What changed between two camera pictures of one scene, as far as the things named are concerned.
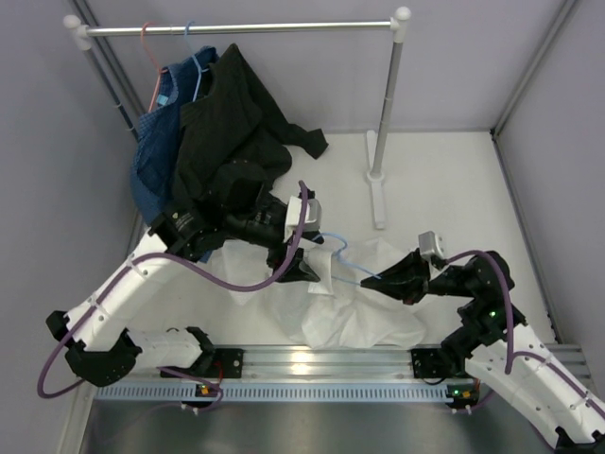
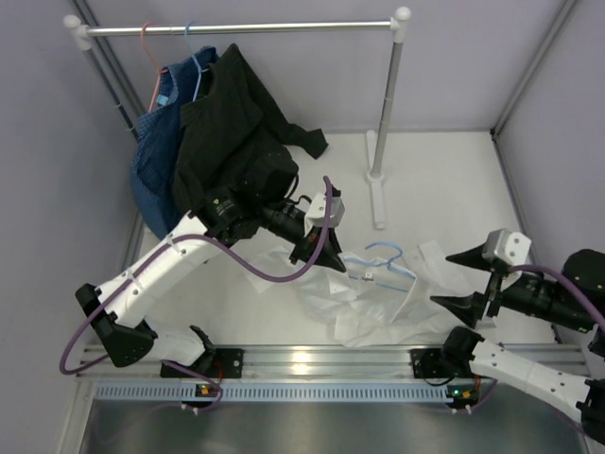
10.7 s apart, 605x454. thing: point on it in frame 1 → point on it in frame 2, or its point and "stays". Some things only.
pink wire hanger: x=160 y=71 stays
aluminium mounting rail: x=363 y=360 stays
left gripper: x=299 y=270 → x=309 y=243
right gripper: x=409 y=280 → x=472 y=306
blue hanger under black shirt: x=201 y=70 stays
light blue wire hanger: x=345 y=263 → x=384 y=263
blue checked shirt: x=155 y=144 stays
